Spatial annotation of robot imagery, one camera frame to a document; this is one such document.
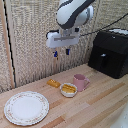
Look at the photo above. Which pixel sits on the small white bowl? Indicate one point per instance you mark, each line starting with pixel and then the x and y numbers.
pixel 68 94

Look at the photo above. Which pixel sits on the yellow food piece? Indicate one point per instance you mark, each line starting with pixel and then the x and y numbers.
pixel 53 83

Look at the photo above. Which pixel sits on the pink mug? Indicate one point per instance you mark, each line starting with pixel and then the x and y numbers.
pixel 79 82

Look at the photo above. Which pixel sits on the white floral rim plate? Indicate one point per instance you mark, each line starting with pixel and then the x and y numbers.
pixel 26 108

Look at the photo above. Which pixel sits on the black air fryer drawer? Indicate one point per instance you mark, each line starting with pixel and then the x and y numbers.
pixel 101 61

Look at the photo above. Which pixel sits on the yellow food in bowl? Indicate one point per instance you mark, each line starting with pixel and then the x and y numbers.
pixel 68 88

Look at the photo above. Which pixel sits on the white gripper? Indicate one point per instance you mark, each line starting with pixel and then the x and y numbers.
pixel 61 39

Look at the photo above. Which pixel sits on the white black Franka robot arm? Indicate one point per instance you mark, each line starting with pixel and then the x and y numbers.
pixel 71 11

